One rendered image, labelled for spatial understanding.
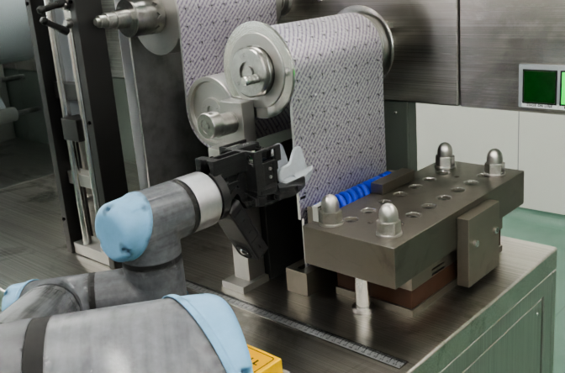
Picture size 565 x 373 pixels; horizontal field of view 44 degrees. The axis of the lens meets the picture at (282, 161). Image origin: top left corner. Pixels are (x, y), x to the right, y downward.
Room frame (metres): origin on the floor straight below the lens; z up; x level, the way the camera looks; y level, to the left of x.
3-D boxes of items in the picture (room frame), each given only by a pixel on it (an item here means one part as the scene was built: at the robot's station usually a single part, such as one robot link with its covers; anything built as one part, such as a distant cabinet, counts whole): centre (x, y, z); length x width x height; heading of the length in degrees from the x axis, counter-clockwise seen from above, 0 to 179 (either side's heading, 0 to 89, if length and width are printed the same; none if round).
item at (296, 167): (0.99, -0.02, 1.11); 0.09 x 0.03 x 0.06; 135
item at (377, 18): (1.24, -0.15, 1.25); 0.15 x 0.01 x 0.15; 46
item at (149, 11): (1.21, 0.22, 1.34); 0.06 x 0.06 x 0.06; 46
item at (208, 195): (0.87, 0.12, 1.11); 0.08 x 0.05 x 0.08; 46
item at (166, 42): (1.33, 0.11, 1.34); 0.25 x 0.14 x 0.14; 136
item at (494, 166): (1.14, -0.36, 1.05); 0.04 x 0.04 x 0.04
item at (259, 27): (1.05, 0.03, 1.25); 0.15 x 0.01 x 0.15; 46
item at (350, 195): (1.09, -0.12, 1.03); 0.21 x 0.04 x 0.03; 136
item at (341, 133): (1.10, -0.10, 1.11); 0.23 x 0.01 x 0.18; 136
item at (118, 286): (0.81, 0.19, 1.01); 0.11 x 0.08 x 0.11; 99
